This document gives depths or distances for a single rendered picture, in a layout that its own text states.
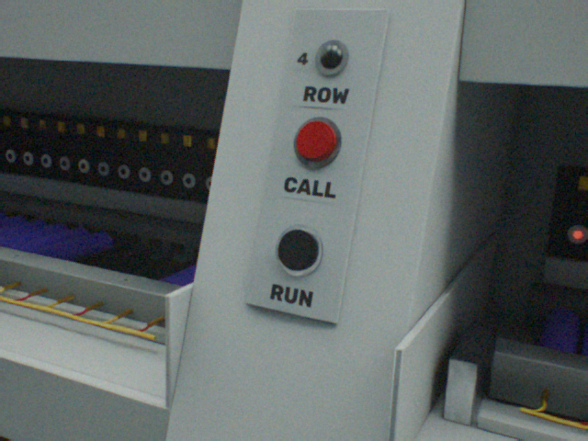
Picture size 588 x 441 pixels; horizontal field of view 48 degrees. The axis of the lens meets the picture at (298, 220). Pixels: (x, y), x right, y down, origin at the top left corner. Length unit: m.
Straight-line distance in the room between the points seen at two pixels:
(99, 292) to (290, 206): 0.15
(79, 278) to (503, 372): 0.23
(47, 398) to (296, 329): 0.13
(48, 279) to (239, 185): 0.16
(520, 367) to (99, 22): 0.25
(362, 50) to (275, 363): 0.13
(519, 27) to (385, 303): 0.11
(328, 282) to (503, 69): 0.10
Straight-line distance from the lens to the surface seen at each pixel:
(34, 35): 0.38
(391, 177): 0.25
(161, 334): 0.35
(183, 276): 0.39
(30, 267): 0.41
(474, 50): 0.26
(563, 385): 0.31
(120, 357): 0.34
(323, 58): 0.26
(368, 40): 0.26
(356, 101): 0.26
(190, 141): 0.49
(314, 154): 0.25
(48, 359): 0.34
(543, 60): 0.26
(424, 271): 0.25
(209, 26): 0.31
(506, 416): 0.29
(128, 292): 0.36
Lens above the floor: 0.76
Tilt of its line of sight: 2 degrees up
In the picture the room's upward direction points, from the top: 10 degrees clockwise
